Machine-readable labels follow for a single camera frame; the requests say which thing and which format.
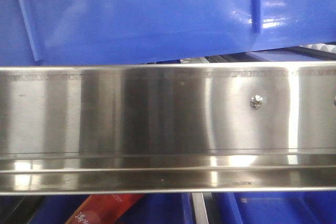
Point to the large blue plastic bin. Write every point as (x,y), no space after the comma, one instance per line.
(103,32)

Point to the lower blue bin right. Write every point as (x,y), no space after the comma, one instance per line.
(277,207)

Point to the lower blue bin left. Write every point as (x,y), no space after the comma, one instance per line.
(152,208)

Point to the red printed carton box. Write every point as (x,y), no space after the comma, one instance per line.
(104,208)

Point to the white roller track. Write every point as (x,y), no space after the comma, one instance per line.
(330,48)

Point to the stainless steel shelf rail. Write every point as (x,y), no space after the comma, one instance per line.
(167,128)

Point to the silver rail screw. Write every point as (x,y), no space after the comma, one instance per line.
(256,101)

